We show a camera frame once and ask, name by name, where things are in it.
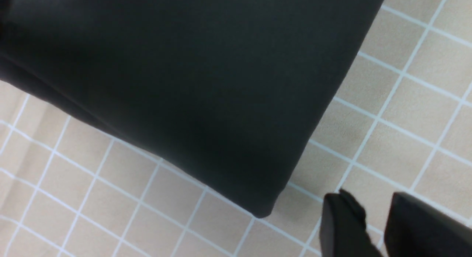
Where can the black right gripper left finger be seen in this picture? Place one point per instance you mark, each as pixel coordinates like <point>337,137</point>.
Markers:
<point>343,228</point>

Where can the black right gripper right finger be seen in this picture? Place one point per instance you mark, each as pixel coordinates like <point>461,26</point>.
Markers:
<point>416,229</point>

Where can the dark gray long-sleeved shirt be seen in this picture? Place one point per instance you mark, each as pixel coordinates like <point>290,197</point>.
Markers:
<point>229,91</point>

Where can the beige checkered tablecloth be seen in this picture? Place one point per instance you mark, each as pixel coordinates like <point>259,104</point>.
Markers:
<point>401,121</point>

